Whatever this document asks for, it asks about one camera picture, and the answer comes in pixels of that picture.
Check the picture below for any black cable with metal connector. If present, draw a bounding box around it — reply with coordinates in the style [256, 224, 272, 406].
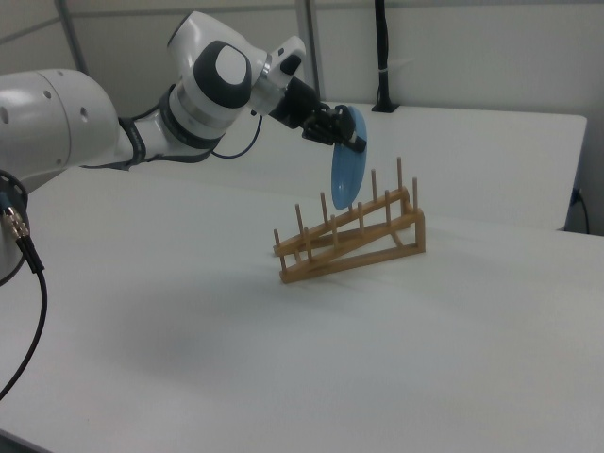
[0, 206, 49, 403]

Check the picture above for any wooden plate rack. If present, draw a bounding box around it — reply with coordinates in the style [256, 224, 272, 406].
[272, 157, 427, 286]

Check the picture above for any thin black cable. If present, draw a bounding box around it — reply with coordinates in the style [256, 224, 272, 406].
[570, 187, 592, 234]

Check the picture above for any thin blue arm cable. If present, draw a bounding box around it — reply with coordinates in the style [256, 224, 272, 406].
[210, 114, 263, 159]

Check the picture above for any blue round plate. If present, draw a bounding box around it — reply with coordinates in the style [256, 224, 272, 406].
[329, 106, 371, 211]

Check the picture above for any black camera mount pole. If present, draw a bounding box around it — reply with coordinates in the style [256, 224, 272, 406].
[371, 0, 400, 114]

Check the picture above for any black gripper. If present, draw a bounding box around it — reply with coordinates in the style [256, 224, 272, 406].
[270, 76, 369, 154]

